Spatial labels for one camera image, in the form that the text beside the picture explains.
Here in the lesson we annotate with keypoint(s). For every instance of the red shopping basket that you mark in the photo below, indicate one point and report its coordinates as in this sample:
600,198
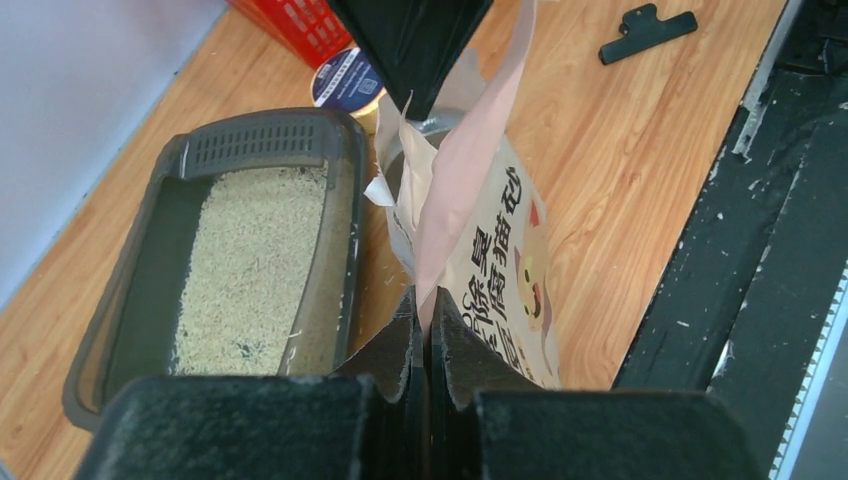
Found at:
308,29

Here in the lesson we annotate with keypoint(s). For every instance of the silver metal scoop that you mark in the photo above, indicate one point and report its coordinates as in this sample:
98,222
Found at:
435,128

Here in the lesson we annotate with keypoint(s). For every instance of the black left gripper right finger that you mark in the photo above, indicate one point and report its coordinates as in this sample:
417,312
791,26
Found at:
460,366

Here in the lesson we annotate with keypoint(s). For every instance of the pink cat litter bag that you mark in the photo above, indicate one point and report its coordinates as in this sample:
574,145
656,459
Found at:
469,217

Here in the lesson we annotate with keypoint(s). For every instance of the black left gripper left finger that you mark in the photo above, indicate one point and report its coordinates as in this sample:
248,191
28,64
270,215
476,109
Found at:
391,443

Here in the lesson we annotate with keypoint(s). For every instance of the black mounting rail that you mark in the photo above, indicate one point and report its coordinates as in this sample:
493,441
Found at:
752,306

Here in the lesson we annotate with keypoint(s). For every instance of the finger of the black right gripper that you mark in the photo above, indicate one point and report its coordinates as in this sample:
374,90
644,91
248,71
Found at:
412,44

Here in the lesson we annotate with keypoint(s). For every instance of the grey litter box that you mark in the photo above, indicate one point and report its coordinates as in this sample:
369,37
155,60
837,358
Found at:
242,259

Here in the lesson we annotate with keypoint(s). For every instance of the black bag clip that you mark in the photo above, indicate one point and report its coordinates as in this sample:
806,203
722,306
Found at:
641,29

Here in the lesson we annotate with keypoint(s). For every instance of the yellow tape roll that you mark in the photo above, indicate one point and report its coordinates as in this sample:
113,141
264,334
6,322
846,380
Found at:
348,83

